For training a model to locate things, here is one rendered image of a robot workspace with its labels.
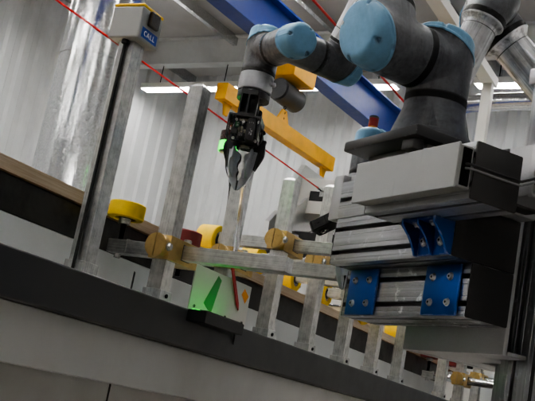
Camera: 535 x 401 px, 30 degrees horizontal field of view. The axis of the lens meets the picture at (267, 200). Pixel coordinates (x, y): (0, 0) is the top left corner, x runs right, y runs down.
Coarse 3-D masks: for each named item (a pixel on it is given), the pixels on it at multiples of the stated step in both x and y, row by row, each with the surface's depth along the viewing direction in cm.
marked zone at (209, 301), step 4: (216, 280) 220; (220, 280) 221; (216, 284) 220; (220, 284) 222; (212, 288) 219; (216, 288) 220; (212, 292) 219; (216, 292) 220; (208, 296) 217; (212, 296) 219; (216, 296) 220; (208, 300) 217; (212, 300) 219; (208, 304) 218; (212, 304) 219; (208, 308) 218; (212, 308) 219
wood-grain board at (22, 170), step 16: (0, 160) 188; (16, 160) 192; (16, 176) 194; (32, 176) 196; (48, 176) 201; (64, 192) 205; (80, 192) 210; (144, 224) 231; (288, 288) 300; (384, 336) 374
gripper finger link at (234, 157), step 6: (234, 150) 214; (228, 156) 215; (234, 156) 214; (240, 156) 215; (228, 162) 210; (234, 162) 214; (228, 168) 211; (234, 168) 214; (228, 174) 213; (234, 174) 214; (234, 180) 213; (234, 186) 213
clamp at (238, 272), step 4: (216, 244) 225; (220, 244) 225; (212, 248) 225; (216, 248) 225; (220, 248) 225; (224, 248) 224; (228, 248) 225; (232, 248) 226; (228, 268) 226; (236, 268) 228; (236, 272) 230; (240, 272) 230; (244, 272) 231; (248, 272) 233; (240, 276) 235; (244, 276) 234; (248, 276) 233
